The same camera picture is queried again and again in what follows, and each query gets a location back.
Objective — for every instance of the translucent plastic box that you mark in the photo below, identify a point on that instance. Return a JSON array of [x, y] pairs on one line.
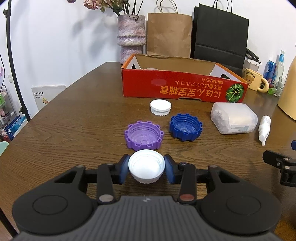
[[233, 118]]

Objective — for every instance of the dried pink roses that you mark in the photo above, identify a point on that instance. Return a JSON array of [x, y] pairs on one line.
[[92, 3]]

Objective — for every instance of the white closed bottle cap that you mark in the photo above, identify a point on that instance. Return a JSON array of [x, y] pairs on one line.
[[160, 106]]

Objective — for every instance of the small green item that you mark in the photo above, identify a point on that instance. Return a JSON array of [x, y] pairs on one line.
[[271, 90]]

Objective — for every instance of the brown paper bag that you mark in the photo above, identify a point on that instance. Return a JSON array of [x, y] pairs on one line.
[[168, 34]]

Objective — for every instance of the blue toothed jar lid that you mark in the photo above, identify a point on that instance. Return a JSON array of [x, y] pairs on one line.
[[185, 127]]

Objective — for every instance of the metal storage rack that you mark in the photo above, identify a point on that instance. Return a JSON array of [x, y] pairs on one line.
[[2, 101]]

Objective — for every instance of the blue drink carton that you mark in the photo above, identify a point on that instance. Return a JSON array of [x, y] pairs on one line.
[[269, 71]]

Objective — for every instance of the green plastic bucket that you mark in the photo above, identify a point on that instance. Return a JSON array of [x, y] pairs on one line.
[[3, 148]]

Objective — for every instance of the black paper bag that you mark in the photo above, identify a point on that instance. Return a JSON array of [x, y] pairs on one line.
[[219, 34]]

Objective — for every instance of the red cardboard box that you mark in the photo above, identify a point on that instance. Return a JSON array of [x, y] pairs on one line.
[[143, 83]]

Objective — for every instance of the purple toothed jar lid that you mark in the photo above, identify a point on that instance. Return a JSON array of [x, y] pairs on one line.
[[143, 139]]

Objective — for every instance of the white wall panel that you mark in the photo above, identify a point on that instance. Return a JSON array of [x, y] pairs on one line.
[[47, 97]]

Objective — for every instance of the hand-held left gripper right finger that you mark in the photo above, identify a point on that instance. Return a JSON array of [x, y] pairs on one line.
[[170, 171]]

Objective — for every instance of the yellow bear mug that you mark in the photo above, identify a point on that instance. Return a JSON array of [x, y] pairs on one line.
[[252, 80]]

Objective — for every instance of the blue white package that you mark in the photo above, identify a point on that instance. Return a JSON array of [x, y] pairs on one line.
[[13, 126]]

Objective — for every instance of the yellow thermos jug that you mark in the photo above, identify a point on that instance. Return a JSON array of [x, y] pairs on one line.
[[289, 97]]

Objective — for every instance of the clear bottle blue cap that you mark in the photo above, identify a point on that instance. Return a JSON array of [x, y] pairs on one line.
[[280, 64]]

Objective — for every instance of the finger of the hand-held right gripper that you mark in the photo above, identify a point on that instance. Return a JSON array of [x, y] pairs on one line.
[[294, 145], [279, 161]]

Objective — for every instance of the small white spray bottle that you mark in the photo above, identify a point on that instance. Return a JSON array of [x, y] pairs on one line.
[[264, 128]]

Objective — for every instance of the black light stand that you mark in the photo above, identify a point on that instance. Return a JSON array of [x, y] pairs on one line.
[[23, 110]]

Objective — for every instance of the white screw lid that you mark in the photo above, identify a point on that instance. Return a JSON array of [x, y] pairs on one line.
[[145, 165]]

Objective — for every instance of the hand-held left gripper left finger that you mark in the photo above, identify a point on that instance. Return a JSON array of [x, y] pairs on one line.
[[123, 170]]

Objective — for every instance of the pink mottled ceramic vase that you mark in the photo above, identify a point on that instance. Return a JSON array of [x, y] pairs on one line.
[[130, 34]]

